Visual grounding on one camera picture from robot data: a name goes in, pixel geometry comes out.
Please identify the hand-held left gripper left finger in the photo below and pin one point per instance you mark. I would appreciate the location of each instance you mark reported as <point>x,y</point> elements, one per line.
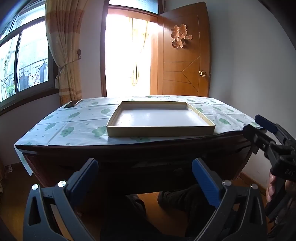
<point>85,178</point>

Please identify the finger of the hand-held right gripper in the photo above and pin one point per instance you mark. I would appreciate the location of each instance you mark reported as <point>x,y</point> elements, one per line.
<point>266,122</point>
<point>254,135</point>

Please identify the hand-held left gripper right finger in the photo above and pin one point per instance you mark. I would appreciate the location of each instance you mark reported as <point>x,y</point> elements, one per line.
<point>205,183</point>

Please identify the dark wooden drawer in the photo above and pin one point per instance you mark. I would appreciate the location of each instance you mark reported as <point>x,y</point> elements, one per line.
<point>175,172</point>

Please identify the shallow cardboard box tray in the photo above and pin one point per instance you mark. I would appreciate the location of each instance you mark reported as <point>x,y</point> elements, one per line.
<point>157,115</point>

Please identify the person's right hand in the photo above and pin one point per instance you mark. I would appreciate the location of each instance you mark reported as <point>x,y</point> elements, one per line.
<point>270,188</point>

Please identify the person's right leg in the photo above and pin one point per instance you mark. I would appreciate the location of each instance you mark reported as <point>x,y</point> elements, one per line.
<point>185,199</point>

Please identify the person's leg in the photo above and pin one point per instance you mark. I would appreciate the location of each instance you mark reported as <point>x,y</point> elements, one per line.
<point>134,204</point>
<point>185,199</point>

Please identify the dark wooden desk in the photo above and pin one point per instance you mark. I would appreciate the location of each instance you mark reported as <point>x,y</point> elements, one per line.
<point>115,160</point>

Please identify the person's left leg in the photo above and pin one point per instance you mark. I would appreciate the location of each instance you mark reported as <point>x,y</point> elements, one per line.
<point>134,204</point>

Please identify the black phone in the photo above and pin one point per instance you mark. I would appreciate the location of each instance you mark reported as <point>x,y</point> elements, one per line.
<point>70,104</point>

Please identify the brass door knob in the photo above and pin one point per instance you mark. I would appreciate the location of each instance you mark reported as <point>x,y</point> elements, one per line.
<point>202,73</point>

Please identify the orange wooden door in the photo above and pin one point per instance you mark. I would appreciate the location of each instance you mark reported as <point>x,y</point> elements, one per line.
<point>180,76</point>

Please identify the laundry on outdoor line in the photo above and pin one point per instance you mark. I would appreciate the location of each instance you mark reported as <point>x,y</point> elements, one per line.
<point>42,73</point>

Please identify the yellow balcony curtain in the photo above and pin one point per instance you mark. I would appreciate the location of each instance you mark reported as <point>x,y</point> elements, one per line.
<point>136,69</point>

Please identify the beige window curtain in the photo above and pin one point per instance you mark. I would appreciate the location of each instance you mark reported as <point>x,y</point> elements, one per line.
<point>67,58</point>

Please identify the paper door decoration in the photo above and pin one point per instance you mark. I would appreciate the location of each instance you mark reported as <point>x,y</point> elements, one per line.
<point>179,34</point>

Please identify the dark framed window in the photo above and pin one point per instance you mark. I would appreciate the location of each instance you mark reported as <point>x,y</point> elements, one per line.
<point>30,58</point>

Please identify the white wall outlet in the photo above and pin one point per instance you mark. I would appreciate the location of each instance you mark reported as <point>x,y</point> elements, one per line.
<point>9,168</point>

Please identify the brown wooden door frame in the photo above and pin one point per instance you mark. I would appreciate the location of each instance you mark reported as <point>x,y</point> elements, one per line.
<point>103,58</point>

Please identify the dark wall curtain hook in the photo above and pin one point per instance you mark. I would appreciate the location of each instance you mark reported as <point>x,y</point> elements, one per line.
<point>79,54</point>

